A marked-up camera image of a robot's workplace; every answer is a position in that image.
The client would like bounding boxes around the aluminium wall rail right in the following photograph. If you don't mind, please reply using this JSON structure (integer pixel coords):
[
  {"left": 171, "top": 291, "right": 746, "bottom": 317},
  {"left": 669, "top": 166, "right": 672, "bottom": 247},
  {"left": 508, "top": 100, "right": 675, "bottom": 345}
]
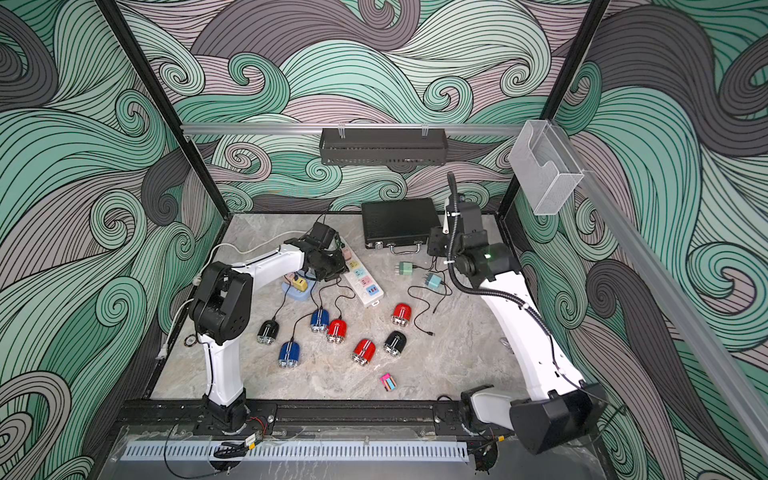
[{"left": 551, "top": 128, "right": 768, "bottom": 463}]

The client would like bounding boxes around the light blue socket cube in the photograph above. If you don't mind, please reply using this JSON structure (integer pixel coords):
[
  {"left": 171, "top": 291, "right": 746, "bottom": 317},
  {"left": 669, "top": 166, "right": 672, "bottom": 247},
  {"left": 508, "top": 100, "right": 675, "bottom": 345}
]
[{"left": 281, "top": 273, "right": 316, "bottom": 301}]

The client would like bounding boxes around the teal charger adapter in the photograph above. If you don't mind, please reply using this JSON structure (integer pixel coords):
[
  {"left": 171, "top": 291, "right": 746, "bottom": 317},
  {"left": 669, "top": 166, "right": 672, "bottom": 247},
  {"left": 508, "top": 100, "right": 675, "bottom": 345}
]
[{"left": 425, "top": 273, "right": 443, "bottom": 291}]

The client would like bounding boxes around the green charger adapter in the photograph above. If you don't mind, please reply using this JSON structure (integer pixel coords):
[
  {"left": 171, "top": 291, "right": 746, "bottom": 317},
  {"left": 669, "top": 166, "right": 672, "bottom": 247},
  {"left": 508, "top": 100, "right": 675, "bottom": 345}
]
[{"left": 397, "top": 261, "right": 414, "bottom": 276}]

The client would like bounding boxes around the black wall shelf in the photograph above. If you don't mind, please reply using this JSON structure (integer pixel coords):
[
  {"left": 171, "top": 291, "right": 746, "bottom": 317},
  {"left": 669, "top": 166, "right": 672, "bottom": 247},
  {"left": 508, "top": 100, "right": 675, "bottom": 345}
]
[{"left": 319, "top": 127, "right": 448, "bottom": 168}]

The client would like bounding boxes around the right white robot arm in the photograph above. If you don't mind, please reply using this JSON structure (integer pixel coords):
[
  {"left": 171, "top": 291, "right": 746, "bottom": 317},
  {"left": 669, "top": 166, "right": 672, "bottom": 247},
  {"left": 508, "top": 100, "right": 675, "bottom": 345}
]
[{"left": 429, "top": 197, "right": 608, "bottom": 454}]

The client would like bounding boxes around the black briefcase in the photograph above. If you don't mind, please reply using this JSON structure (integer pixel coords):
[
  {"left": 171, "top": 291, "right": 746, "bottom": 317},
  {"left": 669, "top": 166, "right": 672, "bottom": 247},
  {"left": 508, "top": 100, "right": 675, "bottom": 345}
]
[{"left": 361, "top": 198, "right": 441, "bottom": 249}]

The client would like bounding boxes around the yellow charger adapter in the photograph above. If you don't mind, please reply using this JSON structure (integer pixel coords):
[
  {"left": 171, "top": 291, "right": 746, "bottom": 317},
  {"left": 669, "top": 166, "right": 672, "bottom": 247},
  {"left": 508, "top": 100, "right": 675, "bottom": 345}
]
[{"left": 289, "top": 274, "right": 308, "bottom": 292}]

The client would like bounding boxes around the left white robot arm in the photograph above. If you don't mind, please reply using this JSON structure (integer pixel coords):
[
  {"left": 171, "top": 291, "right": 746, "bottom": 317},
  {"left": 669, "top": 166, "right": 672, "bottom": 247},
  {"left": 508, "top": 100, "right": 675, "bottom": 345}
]
[{"left": 190, "top": 222, "right": 348, "bottom": 434}]

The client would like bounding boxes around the aluminium wall rail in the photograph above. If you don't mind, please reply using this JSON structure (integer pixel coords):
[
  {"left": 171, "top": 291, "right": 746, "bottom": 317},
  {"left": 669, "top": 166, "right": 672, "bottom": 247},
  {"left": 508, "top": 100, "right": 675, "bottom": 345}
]
[
  {"left": 181, "top": 122, "right": 523, "bottom": 137},
  {"left": 551, "top": 128, "right": 768, "bottom": 463}
]

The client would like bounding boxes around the white power cord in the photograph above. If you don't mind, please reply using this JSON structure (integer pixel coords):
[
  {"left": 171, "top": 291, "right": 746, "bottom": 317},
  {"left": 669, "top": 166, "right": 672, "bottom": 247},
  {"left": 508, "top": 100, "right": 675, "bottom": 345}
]
[{"left": 157, "top": 229, "right": 313, "bottom": 361}]

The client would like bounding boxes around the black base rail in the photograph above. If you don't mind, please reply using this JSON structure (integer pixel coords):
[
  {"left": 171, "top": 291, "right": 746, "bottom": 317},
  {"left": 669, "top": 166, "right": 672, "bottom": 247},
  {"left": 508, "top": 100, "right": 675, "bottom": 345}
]
[{"left": 116, "top": 399, "right": 511, "bottom": 439}]

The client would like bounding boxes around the white power strip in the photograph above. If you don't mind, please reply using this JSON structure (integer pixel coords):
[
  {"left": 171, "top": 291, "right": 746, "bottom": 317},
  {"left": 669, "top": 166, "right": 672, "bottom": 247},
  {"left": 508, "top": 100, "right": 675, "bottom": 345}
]
[{"left": 341, "top": 239, "right": 384, "bottom": 307}]

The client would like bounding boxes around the pink striped small box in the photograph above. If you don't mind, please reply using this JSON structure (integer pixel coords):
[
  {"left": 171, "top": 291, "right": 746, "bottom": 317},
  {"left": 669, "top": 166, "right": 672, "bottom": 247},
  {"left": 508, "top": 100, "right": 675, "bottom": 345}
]
[{"left": 380, "top": 373, "right": 397, "bottom": 392}]

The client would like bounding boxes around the clear acrylic wall box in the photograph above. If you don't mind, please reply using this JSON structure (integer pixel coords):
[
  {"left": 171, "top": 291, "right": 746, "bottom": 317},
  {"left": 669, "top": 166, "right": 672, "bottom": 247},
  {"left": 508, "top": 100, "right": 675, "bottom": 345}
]
[{"left": 508, "top": 120, "right": 584, "bottom": 216}]

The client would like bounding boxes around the white slotted cable duct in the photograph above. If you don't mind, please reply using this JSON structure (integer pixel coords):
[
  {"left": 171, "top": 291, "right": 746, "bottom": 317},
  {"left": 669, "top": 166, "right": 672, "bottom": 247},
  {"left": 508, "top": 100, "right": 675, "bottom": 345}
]
[{"left": 120, "top": 440, "right": 469, "bottom": 463}]

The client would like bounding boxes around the blue shaver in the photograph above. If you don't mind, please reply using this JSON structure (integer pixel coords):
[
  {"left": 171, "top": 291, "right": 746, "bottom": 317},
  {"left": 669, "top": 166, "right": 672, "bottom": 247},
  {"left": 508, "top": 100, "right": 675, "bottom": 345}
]
[
  {"left": 278, "top": 339, "right": 301, "bottom": 368},
  {"left": 310, "top": 308, "right": 330, "bottom": 333}
]

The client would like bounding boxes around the black shaver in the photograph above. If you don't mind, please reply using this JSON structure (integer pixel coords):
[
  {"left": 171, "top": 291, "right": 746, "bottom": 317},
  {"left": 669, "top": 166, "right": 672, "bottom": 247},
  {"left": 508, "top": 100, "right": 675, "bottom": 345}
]
[
  {"left": 257, "top": 319, "right": 280, "bottom": 345},
  {"left": 384, "top": 331, "right": 407, "bottom": 357}
]

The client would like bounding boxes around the red shaver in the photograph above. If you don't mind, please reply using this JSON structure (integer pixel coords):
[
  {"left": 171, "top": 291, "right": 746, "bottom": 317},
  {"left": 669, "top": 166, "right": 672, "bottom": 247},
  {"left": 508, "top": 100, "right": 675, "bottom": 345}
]
[
  {"left": 391, "top": 303, "right": 412, "bottom": 327},
  {"left": 326, "top": 318, "right": 347, "bottom": 344},
  {"left": 352, "top": 338, "right": 376, "bottom": 365}
]

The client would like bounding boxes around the blue shaver front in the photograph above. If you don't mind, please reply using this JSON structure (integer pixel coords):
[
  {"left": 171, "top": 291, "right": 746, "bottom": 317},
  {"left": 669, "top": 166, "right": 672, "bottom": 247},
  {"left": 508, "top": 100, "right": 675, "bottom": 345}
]
[{"left": 278, "top": 339, "right": 301, "bottom": 368}]

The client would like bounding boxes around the aluminium wall rail back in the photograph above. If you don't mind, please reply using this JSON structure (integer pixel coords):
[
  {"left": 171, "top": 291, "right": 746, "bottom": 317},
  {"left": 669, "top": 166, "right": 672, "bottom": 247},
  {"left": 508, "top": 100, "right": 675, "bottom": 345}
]
[{"left": 181, "top": 122, "right": 523, "bottom": 137}]

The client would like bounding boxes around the blue shaver rear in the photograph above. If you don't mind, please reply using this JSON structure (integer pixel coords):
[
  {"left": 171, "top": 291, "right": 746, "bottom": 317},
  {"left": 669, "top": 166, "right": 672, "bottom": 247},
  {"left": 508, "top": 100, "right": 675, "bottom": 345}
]
[{"left": 310, "top": 308, "right": 330, "bottom": 333}]

